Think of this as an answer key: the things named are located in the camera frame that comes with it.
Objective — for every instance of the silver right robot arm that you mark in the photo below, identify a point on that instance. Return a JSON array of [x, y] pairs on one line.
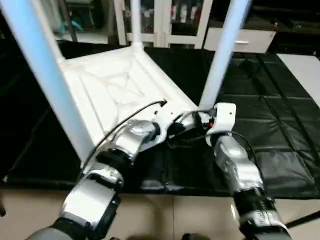
[[237, 170]]

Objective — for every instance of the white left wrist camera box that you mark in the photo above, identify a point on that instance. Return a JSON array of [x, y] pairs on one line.
[[165, 120]]

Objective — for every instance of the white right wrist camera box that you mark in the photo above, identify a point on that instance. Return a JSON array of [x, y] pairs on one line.
[[222, 117]]

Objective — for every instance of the white low drawer unit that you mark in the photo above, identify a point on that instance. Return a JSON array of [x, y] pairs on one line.
[[255, 40]]

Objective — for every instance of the teal plastic object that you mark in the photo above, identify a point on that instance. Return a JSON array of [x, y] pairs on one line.
[[70, 26]]

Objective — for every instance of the white glass door cabinet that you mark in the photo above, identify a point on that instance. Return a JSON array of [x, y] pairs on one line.
[[160, 22]]

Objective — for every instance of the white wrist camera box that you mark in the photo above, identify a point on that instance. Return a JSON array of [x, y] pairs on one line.
[[222, 117], [165, 120]]

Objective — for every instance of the black plastic work mat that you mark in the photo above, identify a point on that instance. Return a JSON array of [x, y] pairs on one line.
[[280, 130]]

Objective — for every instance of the white side table board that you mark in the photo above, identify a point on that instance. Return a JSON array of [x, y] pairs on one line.
[[302, 75]]

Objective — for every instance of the white plastic children's table top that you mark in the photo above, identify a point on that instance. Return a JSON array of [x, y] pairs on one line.
[[115, 85]]

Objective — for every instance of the black metal table leg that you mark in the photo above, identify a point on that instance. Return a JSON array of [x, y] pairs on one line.
[[305, 219]]

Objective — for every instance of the dark right robot foot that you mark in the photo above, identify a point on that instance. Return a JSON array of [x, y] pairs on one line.
[[192, 237]]

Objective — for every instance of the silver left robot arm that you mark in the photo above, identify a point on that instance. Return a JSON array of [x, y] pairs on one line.
[[130, 142]]

